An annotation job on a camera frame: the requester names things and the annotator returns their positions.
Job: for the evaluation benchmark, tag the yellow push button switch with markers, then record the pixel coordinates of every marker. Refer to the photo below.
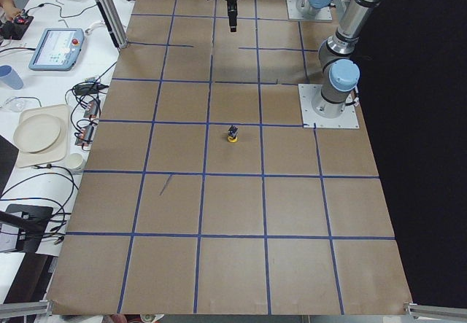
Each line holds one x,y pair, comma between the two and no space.
232,134

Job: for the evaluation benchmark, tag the black monitor stand base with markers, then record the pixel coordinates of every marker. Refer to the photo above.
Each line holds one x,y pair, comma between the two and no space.
23,227

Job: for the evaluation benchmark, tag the near teach pendant tablet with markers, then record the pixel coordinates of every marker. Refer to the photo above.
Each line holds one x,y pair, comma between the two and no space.
58,49

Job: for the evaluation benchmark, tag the brown paper table cover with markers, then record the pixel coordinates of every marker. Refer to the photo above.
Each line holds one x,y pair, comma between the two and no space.
172,218

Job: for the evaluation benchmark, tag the white paper cup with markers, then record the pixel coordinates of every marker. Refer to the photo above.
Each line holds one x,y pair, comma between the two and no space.
75,162

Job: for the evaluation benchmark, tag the beige tray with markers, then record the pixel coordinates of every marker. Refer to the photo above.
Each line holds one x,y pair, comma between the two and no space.
58,150

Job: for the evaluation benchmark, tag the beige round plate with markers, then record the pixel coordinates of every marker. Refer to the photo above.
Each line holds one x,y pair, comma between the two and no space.
37,133

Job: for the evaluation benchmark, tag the blue plastic cup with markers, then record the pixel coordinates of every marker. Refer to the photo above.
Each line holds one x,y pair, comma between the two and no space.
10,77

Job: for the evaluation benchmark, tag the aluminium frame post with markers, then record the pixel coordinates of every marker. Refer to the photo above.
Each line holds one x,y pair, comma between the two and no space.
113,23

